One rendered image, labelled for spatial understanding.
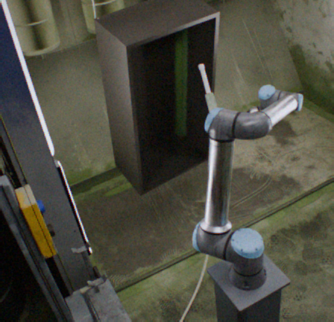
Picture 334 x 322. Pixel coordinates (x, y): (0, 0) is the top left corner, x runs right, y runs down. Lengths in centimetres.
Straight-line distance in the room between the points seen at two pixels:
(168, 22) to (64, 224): 119
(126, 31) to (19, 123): 79
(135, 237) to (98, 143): 93
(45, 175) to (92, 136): 177
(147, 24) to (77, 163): 173
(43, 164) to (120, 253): 140
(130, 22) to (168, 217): 164
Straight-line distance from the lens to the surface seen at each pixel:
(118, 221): 352
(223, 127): 188
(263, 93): 240
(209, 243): 213
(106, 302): 210
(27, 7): 339
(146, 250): 326
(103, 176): 385
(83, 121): 383
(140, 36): 232
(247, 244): 207
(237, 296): 222
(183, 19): 245
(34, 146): 200
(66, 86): 385
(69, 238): 237
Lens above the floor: 247
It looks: 37 degrees down
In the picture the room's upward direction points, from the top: 9 degrees counter-clockwise
